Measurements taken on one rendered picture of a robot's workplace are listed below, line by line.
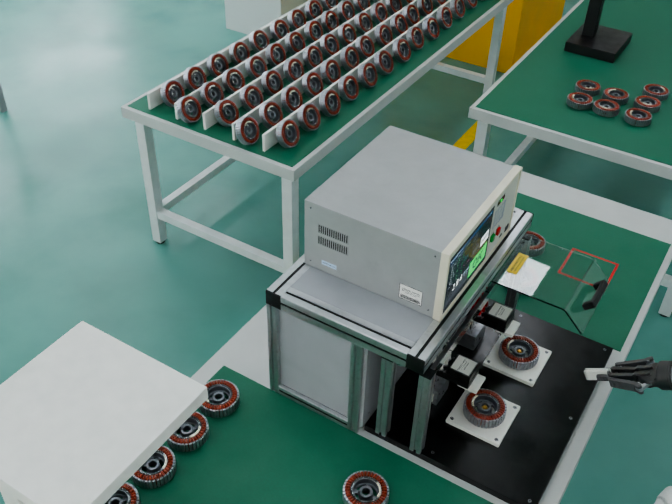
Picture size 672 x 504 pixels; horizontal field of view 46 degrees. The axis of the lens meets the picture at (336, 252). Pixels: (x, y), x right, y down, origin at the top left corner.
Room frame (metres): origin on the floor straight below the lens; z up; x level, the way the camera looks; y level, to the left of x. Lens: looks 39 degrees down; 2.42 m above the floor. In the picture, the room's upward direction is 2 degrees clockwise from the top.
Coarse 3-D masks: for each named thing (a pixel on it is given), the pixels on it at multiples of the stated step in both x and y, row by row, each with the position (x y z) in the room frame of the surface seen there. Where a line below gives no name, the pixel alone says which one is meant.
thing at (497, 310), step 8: (488, 304) 1.66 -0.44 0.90; (496, 304) 1.64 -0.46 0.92; (488, 312) 1.60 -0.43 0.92; (496, 312) 1.61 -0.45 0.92; (504, 312) 1.61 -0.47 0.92; (512, 312) 1.61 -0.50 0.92; (480, 320) 1.60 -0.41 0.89; (488, 320) 1.59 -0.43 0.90; (496, 320) 1.58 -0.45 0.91; (504, 320) 1.58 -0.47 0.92; (512, 320) 1.62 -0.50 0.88; (496, 328) 1.58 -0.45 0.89; (504, 328) 1.57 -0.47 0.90; (512, 328) 1.59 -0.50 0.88; (512, 336) 1.56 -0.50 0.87
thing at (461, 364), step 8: (456, 360) 1.42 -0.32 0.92; (464, 360) 1.42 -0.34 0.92; (472, 360) 1.42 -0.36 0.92; (448, 368) 1.39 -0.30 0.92; (456, 368) 1.39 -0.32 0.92; (464, 368) 1.39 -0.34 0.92; (472, 368) 1.39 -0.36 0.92; (440, 376) 1.40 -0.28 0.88; (448, 376) 1.39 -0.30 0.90; (456, 376) 1.38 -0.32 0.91; (464, 376) 1.37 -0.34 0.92; (472, 376) 1.38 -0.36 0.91; (480, 376) 1.40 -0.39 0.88; (464, 384) 1.36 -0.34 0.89; (472, 384) 1.37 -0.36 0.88; (480, 384) 1.38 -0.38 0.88; (472, 392) 1.35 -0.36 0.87
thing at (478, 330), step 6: (480, 324) 1.66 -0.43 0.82; (474, 330) 1.63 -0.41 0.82; (480, 330) 1.63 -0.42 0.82; (468, 336) 1.61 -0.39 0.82; (474, 336) 1.61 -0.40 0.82; (480, 336) 1.64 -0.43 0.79; (462, 342) 1.62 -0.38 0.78; (468, 342) 1.61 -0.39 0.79; (474, 342) 1.60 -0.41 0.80; (468, 348) 1.61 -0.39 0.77; (474, 348) 1.61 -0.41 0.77
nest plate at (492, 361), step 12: (504, 336) 1.65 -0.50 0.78; (492, 348) 1.60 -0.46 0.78; (540, 348) 1.61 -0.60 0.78; (492, 360) 1.56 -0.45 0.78; (540, 360) 1.56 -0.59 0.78; (504, 372) 1.51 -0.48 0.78; (516, 372) 1.51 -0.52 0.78; (528, 372) 1.51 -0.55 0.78; (540, 372) 1.52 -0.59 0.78; (528, 384) 1.48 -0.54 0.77
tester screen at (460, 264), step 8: (488, 216) 1.56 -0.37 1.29; (488, 224) 1.57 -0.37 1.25; (480, 232) 1.52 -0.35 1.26; (472, 240) 1.48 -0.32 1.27; (464, 248) 1.44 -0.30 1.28; (472, 248) 1.49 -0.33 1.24; (480, 248) 1.54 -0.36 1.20; (456, 256) 1.40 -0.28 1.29; (464, 256) 1.45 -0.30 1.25; (456, 264) 1.41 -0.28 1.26; (464, 264) 1.45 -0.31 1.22; (456, 272) 1.41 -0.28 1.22; (464, 272) 1.46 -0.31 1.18; (472, 272) 1.51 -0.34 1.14; (448, 280) 1.37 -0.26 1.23; (448, 288) 1.38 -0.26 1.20; (448, 296) 1.39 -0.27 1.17; (448, 304) 1.40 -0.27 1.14
